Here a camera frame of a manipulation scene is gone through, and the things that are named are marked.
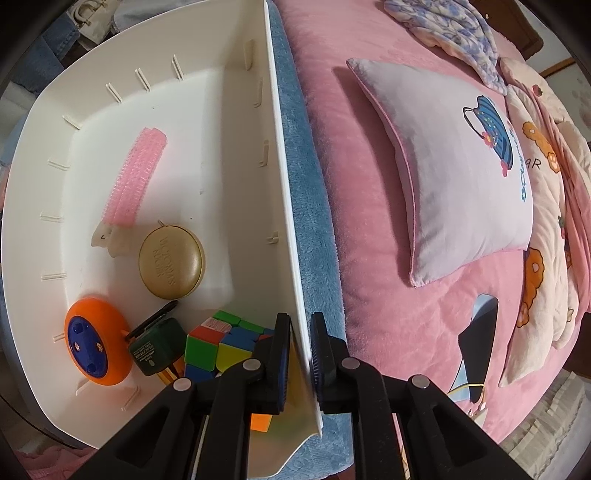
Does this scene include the colourful Rubik's cube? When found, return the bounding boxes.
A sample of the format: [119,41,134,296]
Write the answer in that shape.
[183,309,279,434]

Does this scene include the gold round tin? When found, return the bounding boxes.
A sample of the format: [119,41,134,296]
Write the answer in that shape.
[138,223,205,300]

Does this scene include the orange round toy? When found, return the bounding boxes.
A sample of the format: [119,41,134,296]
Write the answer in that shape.
[64,296,132,386]

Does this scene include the white plastic tray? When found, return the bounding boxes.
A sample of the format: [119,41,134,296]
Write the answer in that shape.
[2,1,322,478]

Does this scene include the pink sleeve forearm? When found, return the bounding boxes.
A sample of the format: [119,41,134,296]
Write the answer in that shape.
[15,446,96,479]

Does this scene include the pink bed sheet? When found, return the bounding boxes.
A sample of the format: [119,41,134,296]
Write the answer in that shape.
[277,1,570,441]

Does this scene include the black tablet on bed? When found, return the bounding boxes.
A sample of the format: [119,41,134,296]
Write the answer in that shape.
[449,294,498,403]

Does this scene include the eyeglasses on bed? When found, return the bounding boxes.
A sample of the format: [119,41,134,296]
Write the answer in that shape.
[445,381,491,421]

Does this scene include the pink printed pillow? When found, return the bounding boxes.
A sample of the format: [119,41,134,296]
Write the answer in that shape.
[348,59,533,287]

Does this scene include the peach bear quilt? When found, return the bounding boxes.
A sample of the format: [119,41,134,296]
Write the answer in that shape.
[500,57,590,386]

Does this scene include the purple floral blanket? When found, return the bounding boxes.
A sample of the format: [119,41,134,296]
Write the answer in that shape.
[384,0,507,96]

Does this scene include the dark wooden headboard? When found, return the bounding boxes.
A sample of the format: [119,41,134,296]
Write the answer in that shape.
[470,0,544,60]

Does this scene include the denim jacket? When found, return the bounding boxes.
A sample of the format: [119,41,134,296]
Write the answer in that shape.
[11,13,80,96]

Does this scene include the white handbag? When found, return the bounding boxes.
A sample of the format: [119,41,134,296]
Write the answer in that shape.
[68,0,121,50]

